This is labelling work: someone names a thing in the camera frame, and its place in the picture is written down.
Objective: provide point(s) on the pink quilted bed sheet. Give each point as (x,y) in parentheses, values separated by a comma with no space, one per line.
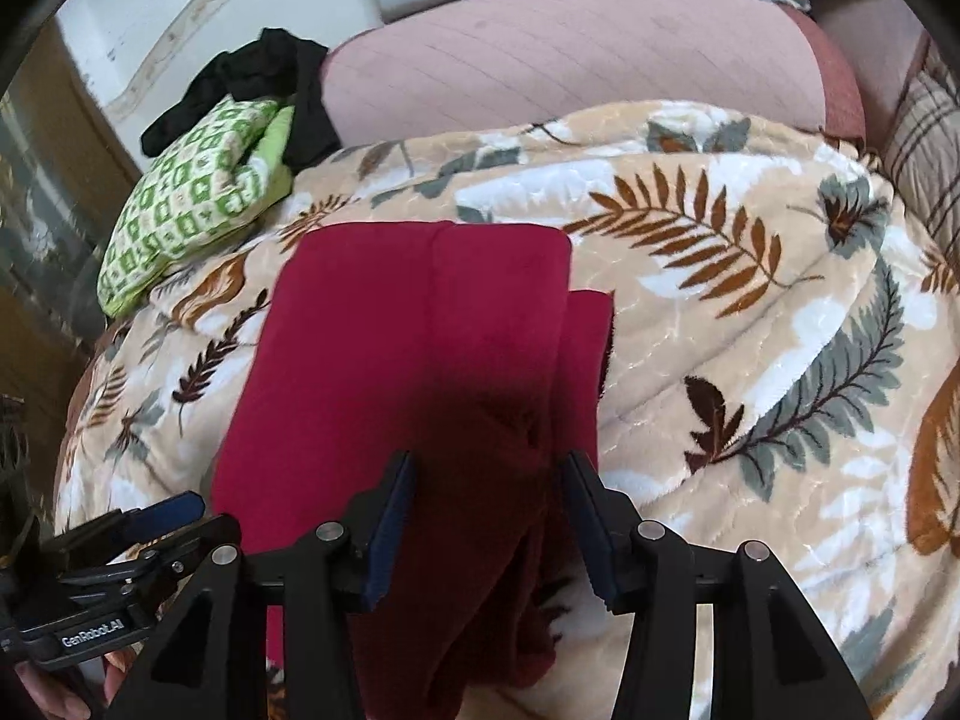
(562,52)

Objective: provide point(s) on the glass cabinet door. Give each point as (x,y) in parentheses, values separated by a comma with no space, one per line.
(45,210)

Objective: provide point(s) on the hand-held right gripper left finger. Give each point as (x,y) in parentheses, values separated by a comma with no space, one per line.
(390,532)

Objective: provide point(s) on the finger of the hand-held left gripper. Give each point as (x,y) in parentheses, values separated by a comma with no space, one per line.
(180,544)
(171,508)

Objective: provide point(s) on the white headboard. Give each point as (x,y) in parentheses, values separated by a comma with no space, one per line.
(187,7)

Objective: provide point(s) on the plaid pillow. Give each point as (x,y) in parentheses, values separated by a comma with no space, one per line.
(926,142)

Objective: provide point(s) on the black cloth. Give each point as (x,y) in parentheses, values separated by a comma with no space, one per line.
(300,90)

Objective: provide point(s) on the green patterned pillow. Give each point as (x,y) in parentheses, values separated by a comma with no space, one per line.
(187,195)

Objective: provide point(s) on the person's left hand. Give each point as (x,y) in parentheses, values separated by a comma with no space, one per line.
(52,697)

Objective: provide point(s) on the red garment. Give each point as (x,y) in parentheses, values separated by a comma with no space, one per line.
(420,330)

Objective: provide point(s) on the leaf print fleece blanket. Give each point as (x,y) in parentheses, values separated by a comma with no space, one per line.
(750,405)

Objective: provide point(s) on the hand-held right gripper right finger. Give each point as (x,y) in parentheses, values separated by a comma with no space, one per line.
(591,532)

